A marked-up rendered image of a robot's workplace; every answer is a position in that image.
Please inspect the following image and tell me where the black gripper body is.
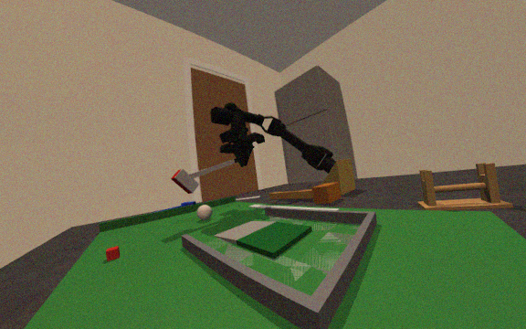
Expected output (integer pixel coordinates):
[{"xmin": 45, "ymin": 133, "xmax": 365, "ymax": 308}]
[{"xmin": 220, "ymin": 123, "xmax": 265, "ymax": 154}]

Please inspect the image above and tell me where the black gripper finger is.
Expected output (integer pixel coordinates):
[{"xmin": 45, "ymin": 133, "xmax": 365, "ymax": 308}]
[
  {"xmin": 228, "ymin": 149, "xmax": 244, "ymax": 167},
  {"xmin": 238, "ymin": 144, "xmax": 254, "ymax": 166}
]

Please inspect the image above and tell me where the beige ball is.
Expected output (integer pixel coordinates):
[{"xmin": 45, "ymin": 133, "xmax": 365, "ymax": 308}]
[{"xmin": 197, "ymin": 205, "xmax": 213, "ymax": 220}]

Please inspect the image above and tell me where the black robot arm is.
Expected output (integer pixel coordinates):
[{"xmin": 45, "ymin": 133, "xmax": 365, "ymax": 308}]
[{"xmin": 211, "ymin": 102, "xmax": 336, "ymax": 174}]

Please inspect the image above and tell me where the small red block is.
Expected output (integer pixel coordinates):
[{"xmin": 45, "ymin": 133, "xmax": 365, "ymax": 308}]
[{"xmin": 106, "ymin": 246, "xmax": 120, "ymax": 261}]

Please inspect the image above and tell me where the blue putter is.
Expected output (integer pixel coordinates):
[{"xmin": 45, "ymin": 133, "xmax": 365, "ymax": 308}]
[{"xmin": 165, "ymin": 201, "xmax": 195, "ymax": 210}]

